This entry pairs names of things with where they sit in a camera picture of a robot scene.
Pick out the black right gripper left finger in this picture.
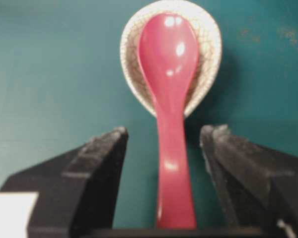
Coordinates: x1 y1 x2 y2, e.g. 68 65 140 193
0 126 128 238

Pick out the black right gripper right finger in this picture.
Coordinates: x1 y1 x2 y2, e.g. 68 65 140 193
200 124 298 238

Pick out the red plastic soup spoon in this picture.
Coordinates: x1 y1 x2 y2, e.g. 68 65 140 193
137 12 199 230

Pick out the speckled ceramic spoon rest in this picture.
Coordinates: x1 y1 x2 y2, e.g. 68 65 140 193
120 0 223 118

